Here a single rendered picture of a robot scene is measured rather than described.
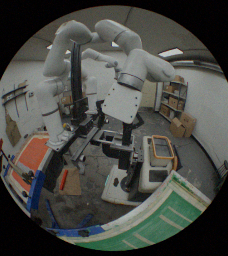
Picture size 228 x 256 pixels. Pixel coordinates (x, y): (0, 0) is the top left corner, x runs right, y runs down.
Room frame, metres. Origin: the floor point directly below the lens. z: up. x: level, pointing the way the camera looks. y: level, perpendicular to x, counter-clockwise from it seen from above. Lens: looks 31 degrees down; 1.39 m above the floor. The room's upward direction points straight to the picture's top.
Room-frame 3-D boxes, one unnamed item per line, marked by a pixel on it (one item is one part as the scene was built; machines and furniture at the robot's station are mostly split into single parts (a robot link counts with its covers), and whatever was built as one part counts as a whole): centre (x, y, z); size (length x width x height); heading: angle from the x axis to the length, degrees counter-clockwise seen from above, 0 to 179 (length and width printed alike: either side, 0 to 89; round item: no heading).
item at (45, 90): (0.31, 0.30, 1.37); 0.13 x 0.10 x 0.16; 175
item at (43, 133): (0.20, 0.76, 0.97); 0.79 x 0.58 x 0.04; 3
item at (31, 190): (-0.03, 0.47, 0.98); 0.30 x 0.05 x 0.07; 3
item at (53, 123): (0.30, 0.29, 1.21); 0.16 x 0.13 x 0.15; 76
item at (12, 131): (0.64, 2.74, 1.06); 0.53 x 0.07 x 1.05; 3
